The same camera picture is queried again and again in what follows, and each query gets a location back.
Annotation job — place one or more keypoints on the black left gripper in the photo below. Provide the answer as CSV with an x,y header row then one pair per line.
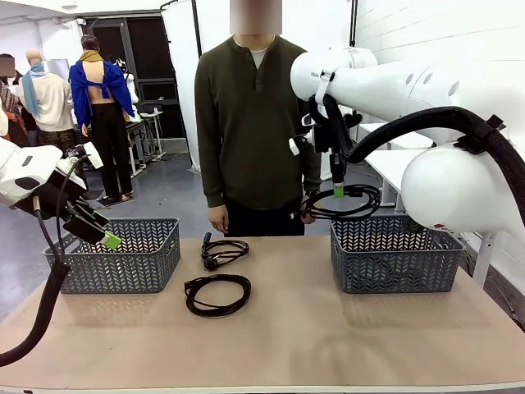
x,y
53,201

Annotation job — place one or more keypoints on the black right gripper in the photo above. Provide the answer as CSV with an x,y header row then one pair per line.
x,y
322,139

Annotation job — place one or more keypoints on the person's right forearm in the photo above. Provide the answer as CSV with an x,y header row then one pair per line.
x,y
214,184

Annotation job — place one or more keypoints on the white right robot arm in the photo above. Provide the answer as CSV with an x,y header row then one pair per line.
x,y
451,184

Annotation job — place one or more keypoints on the person's left hand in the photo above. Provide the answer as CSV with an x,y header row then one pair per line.
x,y
309,219

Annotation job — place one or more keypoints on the person's right hand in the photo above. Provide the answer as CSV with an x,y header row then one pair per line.
x,y
218,217

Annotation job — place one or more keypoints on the grey perforated plastic basket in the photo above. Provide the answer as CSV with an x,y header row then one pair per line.
x,y
393,267
123,271

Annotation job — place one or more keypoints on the white table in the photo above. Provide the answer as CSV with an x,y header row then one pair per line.
x,y
381,135

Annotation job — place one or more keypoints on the person in olive shirt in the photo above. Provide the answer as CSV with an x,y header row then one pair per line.
x,y
250,135

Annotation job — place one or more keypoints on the mannequin in blue shirt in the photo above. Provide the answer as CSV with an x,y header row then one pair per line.
x,y
102,123

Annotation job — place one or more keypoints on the background metal desk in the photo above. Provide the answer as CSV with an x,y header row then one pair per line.
x,y
143,123

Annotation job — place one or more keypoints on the mannequin in beige sweater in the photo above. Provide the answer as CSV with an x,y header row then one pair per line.
x,y
51,102

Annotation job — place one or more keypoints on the patterned garment on rack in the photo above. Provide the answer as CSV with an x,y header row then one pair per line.
x,y
8,111

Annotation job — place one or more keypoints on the white humanoid figure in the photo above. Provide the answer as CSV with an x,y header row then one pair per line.
x,y
129,86

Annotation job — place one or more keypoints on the black light stand pole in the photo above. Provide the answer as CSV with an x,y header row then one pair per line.
x,y
352,24

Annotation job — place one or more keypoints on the background person with blurred face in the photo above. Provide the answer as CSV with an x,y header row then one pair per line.
x,y
16,82

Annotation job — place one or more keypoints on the white backdrop panel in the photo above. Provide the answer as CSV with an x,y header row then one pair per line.
x,y
180,82

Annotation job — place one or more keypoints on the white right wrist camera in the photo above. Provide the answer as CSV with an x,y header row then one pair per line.
x,y
294,147

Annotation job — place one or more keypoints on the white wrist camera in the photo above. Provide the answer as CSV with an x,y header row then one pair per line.
x,y
92,156
294,147

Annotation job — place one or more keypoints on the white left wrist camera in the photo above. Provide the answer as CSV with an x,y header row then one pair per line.
x,y
92,156

